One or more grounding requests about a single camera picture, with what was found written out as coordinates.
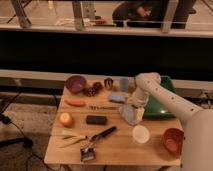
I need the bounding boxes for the orange carrot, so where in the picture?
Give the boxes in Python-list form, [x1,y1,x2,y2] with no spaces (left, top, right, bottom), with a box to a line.
[65,100,86,107]

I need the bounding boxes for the thin brown stick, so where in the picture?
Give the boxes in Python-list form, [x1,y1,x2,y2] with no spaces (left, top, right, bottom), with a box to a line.
[89,106,117,110]

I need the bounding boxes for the person in dark clothes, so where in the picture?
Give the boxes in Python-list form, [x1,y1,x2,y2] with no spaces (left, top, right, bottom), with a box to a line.
[112,0,165,28]

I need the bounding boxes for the black handled brush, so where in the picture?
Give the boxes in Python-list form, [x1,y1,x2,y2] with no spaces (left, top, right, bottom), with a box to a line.
[80,126,117,162]

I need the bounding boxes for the blue cup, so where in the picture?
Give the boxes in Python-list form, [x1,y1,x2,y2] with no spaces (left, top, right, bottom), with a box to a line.
[119,78,129,91]

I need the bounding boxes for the purple bowl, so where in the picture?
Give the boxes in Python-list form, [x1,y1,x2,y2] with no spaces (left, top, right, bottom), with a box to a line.
[65,75,87,93]

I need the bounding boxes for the green plastic tray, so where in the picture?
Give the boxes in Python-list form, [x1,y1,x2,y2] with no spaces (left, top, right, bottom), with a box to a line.
[144,75,176,119]

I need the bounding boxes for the wooden table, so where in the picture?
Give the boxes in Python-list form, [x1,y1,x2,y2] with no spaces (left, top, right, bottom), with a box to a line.
[44,81,182,166]

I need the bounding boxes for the small metal cup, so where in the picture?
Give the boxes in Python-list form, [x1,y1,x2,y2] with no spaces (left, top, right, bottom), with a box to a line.
[104,78,113,89]

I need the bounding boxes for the light blue towel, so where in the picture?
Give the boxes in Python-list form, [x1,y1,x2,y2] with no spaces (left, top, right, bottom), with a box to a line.
[119,104,145,126]

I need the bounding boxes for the black rectangular block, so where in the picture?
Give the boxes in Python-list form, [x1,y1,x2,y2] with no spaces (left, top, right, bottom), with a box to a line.
[86,115,107,125]

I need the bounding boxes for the red yellow apple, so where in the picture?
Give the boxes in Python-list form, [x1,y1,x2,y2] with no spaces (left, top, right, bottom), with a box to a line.
[59,112,73,127]

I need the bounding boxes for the bunch of dark grapes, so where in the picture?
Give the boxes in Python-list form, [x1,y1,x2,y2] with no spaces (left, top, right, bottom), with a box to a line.
[83,82,103,97]

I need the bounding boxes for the black stand with cables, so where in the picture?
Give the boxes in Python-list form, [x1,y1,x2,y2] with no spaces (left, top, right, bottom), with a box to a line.
[0,92,34,149]

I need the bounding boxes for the red bowl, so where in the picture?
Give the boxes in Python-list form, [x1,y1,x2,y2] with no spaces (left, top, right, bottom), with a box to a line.
[162,128,184,157]

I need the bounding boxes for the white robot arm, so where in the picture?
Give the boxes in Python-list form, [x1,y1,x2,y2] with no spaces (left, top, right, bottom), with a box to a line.
[132,72,213,171]

